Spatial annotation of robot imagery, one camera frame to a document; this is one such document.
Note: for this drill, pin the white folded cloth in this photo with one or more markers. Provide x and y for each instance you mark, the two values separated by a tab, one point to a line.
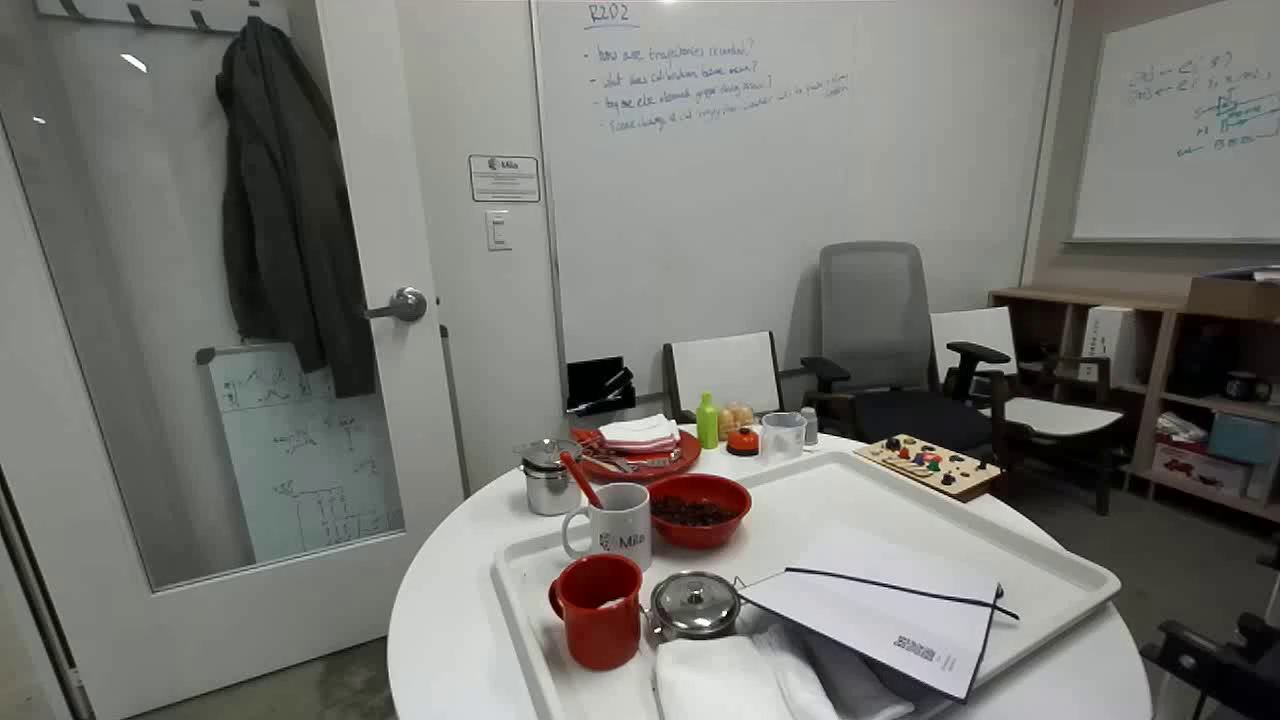
707	681

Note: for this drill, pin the white plastic tray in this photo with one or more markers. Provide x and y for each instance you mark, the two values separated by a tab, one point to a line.
852	500

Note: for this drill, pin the white wall sign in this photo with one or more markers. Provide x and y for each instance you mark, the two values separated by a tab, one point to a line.
507	179

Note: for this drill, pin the large wall whiteboard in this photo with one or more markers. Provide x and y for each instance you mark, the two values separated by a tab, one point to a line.
801	185

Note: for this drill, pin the red plate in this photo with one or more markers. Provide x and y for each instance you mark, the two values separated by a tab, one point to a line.
662	462

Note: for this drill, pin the framed whiteboard with green writing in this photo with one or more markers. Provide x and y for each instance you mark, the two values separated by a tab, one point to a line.
1182	144

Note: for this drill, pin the light blue box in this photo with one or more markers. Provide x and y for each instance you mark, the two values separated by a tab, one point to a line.
1240	441

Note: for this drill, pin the white chair with dark frame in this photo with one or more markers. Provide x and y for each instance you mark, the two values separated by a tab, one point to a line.
727	369

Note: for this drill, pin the red bowl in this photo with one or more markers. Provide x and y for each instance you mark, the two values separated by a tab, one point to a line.
698	515

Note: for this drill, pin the small leaning whiteboard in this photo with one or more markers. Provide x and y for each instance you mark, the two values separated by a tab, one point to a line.
300	453

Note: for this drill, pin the navy blue notebook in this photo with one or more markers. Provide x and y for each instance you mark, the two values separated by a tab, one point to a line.
866	606

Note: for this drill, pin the white napkin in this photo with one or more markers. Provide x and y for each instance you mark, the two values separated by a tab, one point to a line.
641	431

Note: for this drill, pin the small steel pot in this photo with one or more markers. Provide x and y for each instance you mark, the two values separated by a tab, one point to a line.
544	483

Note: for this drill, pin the grey office chair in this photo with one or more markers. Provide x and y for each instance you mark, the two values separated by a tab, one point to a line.
875	320

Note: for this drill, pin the pink box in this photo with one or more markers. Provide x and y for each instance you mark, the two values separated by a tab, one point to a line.
1202	470

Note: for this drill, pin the wooden shelf unit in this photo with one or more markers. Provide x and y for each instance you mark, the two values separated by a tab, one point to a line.
1161	309

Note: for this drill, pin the dark grey coat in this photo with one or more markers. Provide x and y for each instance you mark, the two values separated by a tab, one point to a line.
280	202

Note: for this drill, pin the green plastic bottle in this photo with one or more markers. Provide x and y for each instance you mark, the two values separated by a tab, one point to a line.
711	420

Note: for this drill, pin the white light switch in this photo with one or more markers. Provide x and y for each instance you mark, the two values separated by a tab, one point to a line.
498	230

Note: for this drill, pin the red round fruit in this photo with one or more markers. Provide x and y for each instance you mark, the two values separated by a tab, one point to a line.
741	437

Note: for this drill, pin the wooden toy board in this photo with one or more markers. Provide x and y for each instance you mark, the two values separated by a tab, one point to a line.
931	465

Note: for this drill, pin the wall coat hook rack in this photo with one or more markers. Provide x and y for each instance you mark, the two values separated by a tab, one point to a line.
132	9

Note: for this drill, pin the red mug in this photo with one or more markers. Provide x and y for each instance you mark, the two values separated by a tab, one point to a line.
596	619

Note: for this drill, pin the clear plastic container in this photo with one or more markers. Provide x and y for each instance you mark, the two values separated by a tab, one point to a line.
784	433

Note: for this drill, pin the white glass door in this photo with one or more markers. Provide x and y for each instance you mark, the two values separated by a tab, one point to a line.
415	441

